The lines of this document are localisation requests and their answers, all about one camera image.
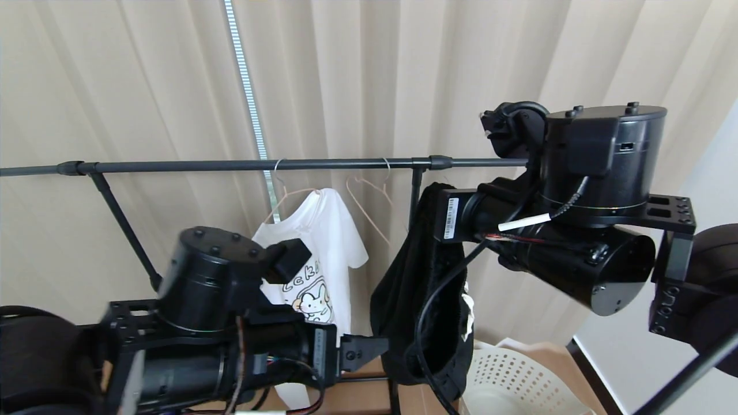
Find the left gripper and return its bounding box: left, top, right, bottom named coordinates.
left=138, top=320, right=342, bottom=407

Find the white laundry basket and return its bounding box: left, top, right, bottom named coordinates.
left=458, top=339, right=598, bottom=415

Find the white garment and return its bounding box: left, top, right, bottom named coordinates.
left=251, top=187, right=370, bottom=408

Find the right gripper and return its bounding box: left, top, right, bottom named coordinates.
left=432, top=179, right=657, bottom=317

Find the black cable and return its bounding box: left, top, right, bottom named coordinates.
left=414, top=237, right=492, bottom=415
left=276, top=357, right=325, bottom=414

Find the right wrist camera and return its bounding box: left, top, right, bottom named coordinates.
left=479, top=101, right=549, bottom=160

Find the black clothes rack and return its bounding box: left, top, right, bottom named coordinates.
left=0, top=155, right=529, bottom=415

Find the black garment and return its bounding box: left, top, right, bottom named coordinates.
left=369, top=183, right=477, bottom=402

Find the pink clothes hanger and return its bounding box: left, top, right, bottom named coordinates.
left=345, top=157, right=396, bottom=246
left=263, top=158, right=325, bottom=225

